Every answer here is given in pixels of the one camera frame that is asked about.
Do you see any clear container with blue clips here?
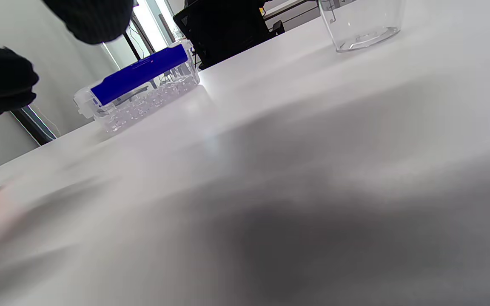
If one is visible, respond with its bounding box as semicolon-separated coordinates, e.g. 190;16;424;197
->
73;39;202;135

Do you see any clear plastic shaker cup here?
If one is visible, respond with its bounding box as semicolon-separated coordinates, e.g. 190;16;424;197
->
318;0;406;54

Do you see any pile of clear ice cubes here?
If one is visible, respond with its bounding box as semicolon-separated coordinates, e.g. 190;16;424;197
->
96;70;199;133

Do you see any person's right hand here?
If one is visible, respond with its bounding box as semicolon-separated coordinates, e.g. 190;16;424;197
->
42;0;135;45

